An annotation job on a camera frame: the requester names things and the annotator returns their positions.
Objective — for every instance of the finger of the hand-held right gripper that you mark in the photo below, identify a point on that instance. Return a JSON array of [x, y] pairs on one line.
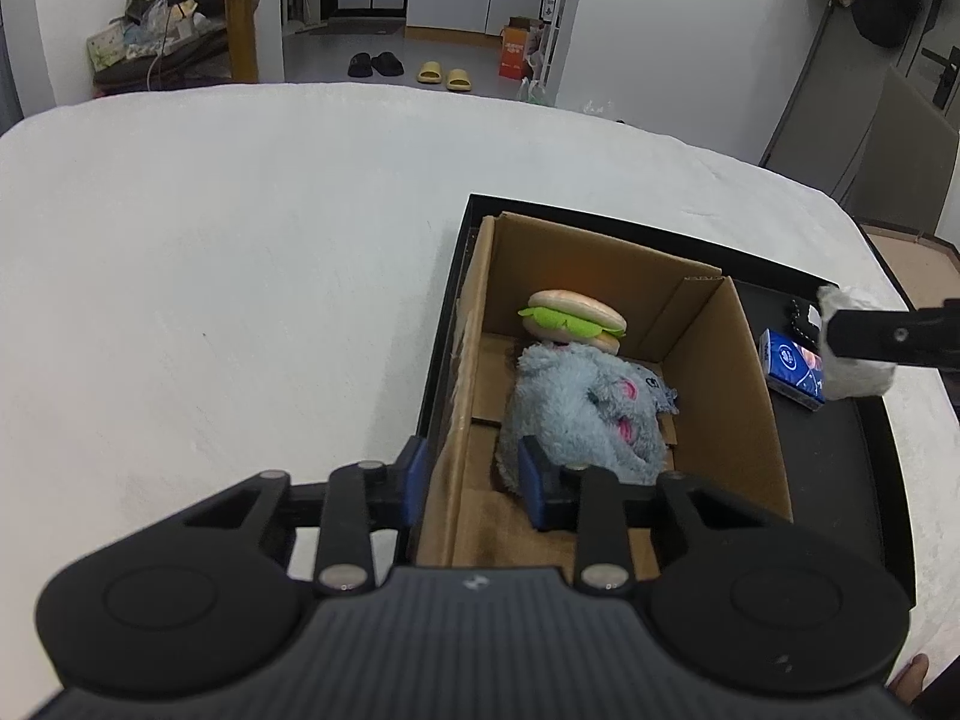
[[892, 336]]

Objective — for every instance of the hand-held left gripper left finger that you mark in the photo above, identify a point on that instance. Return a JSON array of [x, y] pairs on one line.
[[415, 480]]

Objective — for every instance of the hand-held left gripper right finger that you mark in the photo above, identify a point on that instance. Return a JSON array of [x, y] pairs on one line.
[[532, 487]]

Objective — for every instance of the white cloth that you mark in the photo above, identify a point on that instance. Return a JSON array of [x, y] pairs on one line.
[[855, 382]]

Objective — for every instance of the blue-grey fluffy plush toy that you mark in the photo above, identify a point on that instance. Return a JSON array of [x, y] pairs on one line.
[[570, 405]]

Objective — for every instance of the black tray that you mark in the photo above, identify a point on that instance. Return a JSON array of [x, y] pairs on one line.
[[847, 480]]

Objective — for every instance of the small grey-blue plush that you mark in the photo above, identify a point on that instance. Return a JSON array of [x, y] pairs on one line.
[[660, 390]]

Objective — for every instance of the hamburger plush toy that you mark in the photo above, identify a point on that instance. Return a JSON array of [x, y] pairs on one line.
[[570, 307]]

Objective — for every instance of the brown cardboard box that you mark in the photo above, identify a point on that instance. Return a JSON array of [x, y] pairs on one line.
[[720, 405]]

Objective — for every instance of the black framed brown board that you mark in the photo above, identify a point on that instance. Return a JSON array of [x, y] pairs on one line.
[[919, 244]]

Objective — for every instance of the blue tissue packet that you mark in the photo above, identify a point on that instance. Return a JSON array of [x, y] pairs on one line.
[[787, 364]]

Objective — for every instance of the leaning cardboard panel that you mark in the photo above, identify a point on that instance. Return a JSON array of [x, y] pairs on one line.
[[907, 157]]

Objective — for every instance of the green plastic bag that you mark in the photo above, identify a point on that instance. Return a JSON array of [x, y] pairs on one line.
[[534, 92]]

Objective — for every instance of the yellow slipper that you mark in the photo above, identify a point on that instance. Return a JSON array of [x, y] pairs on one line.
[[458, 79], [429, 73]]

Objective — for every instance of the black slipper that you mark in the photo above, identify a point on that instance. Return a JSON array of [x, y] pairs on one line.
[[388, 64], [360, 64]]

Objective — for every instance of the orange cardboard box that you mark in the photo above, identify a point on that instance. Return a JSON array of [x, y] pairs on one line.
[[517, 52]]

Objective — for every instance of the white narrow rack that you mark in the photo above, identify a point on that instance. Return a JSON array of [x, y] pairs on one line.
[[562, 37]]

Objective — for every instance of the grey door mat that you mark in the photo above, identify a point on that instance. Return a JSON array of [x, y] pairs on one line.
[[352, 28]]

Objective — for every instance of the yellow round table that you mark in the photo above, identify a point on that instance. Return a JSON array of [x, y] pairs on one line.
[[240, 15]]

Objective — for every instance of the clutter pile under table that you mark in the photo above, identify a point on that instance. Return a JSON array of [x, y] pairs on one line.
[[150, 45]]

